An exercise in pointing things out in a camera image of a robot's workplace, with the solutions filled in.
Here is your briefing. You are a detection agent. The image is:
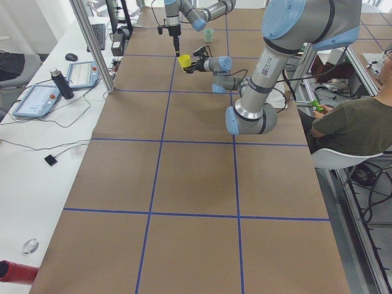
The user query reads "black power adapter box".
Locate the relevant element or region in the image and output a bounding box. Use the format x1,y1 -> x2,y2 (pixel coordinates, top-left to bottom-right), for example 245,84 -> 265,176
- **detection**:
111,33 -> 124,56

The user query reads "black water bottle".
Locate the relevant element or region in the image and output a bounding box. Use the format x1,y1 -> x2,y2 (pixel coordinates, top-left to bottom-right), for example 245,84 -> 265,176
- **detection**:
50,67 -> 74,100

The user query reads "black computer mouse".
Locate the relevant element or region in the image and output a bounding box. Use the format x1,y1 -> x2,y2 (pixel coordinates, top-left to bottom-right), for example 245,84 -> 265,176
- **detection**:
64,53 -> 78,62

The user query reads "small black square device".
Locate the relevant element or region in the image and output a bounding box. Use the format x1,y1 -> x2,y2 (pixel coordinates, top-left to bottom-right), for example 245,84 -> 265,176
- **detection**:
44,154 -> 58,166

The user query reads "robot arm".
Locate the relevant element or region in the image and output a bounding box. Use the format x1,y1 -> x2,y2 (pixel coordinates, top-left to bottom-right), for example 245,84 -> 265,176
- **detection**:
157,0 -> 236,57
180,1 -> 362,135

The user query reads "seated person in green shirt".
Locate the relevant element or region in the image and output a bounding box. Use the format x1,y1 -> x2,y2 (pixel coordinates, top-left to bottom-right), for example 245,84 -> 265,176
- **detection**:
299,49 -> 391,156

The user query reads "yellow plastic cup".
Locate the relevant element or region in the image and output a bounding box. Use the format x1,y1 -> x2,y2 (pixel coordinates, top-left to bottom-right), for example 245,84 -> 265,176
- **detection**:
177,54 -> 192,70

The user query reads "teach pendant tablet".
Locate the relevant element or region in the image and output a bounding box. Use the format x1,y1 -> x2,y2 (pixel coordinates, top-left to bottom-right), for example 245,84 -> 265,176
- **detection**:
12,85 -> 61,118
67,61 -> 100,89

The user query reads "black keyboard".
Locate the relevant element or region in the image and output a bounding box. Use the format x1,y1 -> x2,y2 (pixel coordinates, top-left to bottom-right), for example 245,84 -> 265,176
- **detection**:
91,23 -> 106,50

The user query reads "near teach pendant tablet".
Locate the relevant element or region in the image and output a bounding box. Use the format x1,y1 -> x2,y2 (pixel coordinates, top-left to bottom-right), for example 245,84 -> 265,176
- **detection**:
12,85 -> 61,118

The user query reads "aluminium frame post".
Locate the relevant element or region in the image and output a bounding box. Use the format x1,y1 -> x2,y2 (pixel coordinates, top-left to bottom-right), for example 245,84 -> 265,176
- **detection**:
69,0 -> 115,93

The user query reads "green handled tool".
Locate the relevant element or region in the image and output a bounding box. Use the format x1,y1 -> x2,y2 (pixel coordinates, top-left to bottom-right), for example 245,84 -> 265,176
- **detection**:
296,100 -> 325,113

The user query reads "clear tape roll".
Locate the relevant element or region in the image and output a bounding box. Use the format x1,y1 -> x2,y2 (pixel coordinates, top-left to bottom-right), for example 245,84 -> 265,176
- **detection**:
20,238 -> 39,255

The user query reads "white chair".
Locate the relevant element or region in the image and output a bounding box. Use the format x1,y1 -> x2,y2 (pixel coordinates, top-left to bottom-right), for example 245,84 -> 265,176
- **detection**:
311,147 -> 385,203

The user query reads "red cylindrical object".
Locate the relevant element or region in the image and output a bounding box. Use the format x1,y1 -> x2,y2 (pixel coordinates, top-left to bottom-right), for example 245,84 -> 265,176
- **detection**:
1,260 -> 39,285

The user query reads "far teach pendant tablet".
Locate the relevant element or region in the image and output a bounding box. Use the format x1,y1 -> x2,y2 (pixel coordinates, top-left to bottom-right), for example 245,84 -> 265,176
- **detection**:
67,61 -> 100,89

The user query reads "green plastic cup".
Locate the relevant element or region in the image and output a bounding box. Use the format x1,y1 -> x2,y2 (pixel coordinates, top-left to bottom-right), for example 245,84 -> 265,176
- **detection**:
203,28 -> 214,43

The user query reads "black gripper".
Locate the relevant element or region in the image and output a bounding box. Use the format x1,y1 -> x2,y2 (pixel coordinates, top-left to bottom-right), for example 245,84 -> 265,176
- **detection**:
157,24 -> 181,57
183,45 -> 211,74

